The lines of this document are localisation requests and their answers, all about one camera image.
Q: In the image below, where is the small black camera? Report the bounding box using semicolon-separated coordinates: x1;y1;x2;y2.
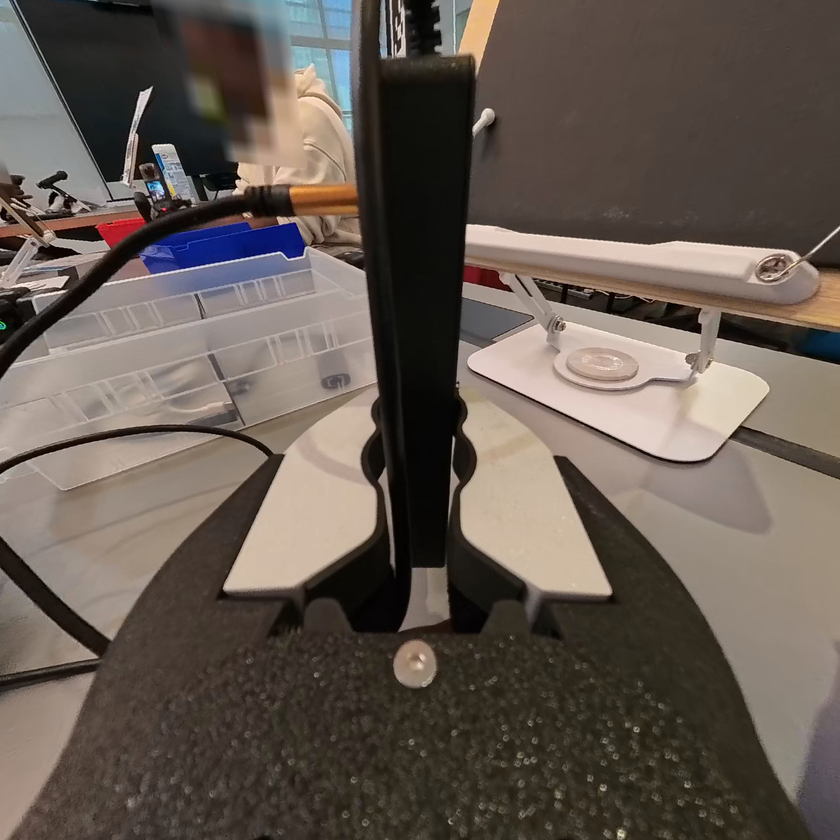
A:
134;164;173;219

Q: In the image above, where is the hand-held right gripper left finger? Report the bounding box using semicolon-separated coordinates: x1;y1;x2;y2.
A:
222;413;395;614

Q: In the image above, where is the white printed bottle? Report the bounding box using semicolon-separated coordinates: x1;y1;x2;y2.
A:
152;144;191;198

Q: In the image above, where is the clear plastic bin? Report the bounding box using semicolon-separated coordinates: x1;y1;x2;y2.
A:
0;248;378;490

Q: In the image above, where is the white folding stand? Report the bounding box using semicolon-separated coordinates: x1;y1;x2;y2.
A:
462;108;840;463

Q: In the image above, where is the black monitor screen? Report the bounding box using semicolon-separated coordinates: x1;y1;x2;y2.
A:
16;0;244;188

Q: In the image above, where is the wide black USB hub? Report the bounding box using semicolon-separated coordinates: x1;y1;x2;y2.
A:
357;56;476;568

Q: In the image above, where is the red plastic bin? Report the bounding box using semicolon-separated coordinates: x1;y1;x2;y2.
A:
97;218;145;249

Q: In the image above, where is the blue plastic bin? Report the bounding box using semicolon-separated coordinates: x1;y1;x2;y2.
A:
140;222;306;275

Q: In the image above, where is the black wood-rimmed board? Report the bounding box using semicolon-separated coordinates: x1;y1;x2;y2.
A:
459;0;840;329

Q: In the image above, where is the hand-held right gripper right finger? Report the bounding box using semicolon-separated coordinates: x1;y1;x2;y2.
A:
448;387;614;605

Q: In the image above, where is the thick black hub cable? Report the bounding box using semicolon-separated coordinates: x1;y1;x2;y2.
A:
0;0;442;686

